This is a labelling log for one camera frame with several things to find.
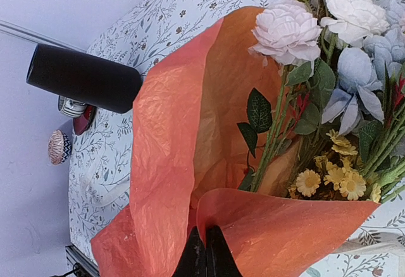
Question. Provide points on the aluminium front rail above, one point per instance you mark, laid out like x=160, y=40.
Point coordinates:
x=78, y=264

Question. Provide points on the artificial flower bouquet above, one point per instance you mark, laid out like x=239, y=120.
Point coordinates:
x=341, y=96

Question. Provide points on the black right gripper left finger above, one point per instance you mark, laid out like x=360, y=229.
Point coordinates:
x=192, y=262

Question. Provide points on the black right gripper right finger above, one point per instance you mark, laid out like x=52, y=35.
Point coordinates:
x=219, y=259

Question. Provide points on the left aluminium frame post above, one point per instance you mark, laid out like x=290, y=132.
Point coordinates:
x=31, y=36

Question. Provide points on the striped black white cup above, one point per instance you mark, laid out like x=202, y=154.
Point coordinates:
x=70, y=107

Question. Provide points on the tall black vase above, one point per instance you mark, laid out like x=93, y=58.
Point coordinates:
x=82, y=77

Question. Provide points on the orange wrapping paper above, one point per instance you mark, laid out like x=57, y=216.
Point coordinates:
x=191, y=158

